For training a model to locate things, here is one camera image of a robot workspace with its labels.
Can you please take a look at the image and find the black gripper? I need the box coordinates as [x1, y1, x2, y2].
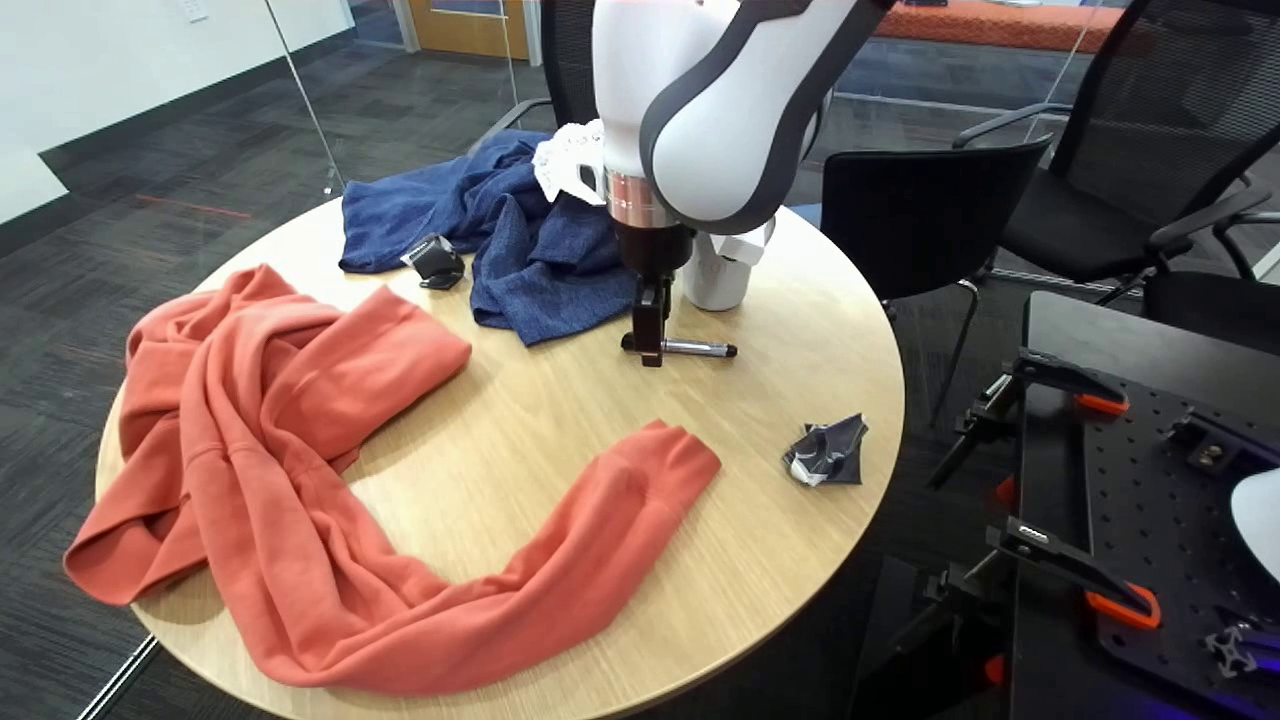
[615, 225, 691, 369]

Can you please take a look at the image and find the white ceramic mug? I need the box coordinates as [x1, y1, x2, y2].
[679, 225, 773, 311]

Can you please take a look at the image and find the black marker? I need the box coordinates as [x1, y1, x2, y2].
[662, 340, 737, 359]

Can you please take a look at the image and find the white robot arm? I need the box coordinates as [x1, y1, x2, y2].
[594, 0, 898, 369]

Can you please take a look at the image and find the navy blue cloth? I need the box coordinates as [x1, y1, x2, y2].
[342, 133, 634, 346]

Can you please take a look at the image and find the white paper doily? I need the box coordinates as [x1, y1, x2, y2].
[534, 119, 604, 208]

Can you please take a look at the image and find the round wooden table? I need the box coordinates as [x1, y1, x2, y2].
[137, 210, 906, 720]

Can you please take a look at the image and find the small black binder clip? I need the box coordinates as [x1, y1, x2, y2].
[406, 234, 463, 288]

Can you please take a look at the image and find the black chair behind table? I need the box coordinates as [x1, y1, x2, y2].
[474, 0, 595, 147]

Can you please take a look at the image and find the orange black clamp right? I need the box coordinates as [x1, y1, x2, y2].
[929, 346, 1127, 486]

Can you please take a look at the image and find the orange black clamp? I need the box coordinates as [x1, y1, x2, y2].
[935, 516, 1166, 631]
[929, 346, 1127, 486]

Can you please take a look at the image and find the orange red sweater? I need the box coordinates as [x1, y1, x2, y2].
[65, 266, 721, 695]

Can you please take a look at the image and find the black perforated mounting board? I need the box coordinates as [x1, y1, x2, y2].
[1081, 382, 1280, 720]

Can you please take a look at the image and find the orange black clamp left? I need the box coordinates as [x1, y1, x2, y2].
[935, 516, 1166, 631]

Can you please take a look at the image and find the black mesh office chair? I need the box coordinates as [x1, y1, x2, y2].
[1001, 0, 1280, 297]

